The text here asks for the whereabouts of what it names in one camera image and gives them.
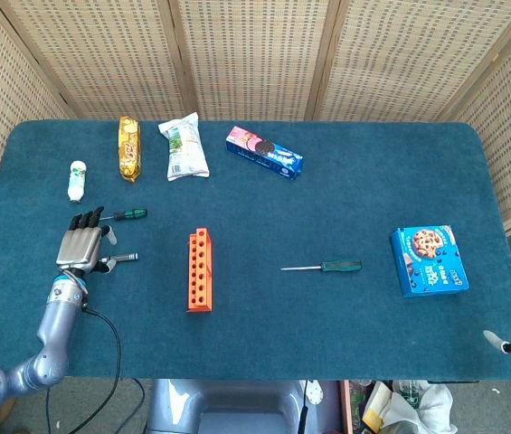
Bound white perforated bracket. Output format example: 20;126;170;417
304;379;325;407

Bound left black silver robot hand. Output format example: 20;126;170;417
55;206;118;275

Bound orange screwdriver rack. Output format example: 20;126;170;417
186;227;214;314

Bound woven bamboo folding screen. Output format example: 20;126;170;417
0;0;511;236

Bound blue felt table cover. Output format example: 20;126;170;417
0;119;511;381

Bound gold snack package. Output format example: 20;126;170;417
118;116;142;184

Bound white snack bag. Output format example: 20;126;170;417
157;111;211;182

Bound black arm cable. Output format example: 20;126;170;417
44;306;123;434

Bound white plastic bag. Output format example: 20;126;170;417
363;379;459;434

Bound small green black screwdriver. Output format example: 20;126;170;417
100;208;149;222

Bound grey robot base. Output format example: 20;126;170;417
146;378;345;434

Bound large green black screwdriver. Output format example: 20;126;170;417
280;259;364;274

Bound blue chocolate chip cookie box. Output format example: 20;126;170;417
389;224;470;298

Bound white green small bottle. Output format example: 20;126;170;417
67;160;89;203

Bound long blue cookie box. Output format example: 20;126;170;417
225;125;305;181

